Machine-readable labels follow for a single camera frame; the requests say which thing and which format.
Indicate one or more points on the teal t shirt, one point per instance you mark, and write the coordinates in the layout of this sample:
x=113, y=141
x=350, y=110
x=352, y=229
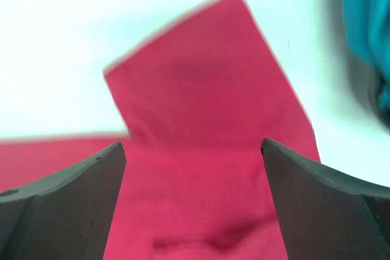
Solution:
x=367, y=32

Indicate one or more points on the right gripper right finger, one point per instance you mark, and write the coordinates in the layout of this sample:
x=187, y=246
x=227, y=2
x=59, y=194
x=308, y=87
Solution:
x=324, y=213

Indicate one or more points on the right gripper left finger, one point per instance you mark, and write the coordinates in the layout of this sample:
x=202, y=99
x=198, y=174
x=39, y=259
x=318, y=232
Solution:
x=65, y=215

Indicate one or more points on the pink t shirt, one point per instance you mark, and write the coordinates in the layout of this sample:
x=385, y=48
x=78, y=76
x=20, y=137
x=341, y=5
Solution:
x=197, y=102

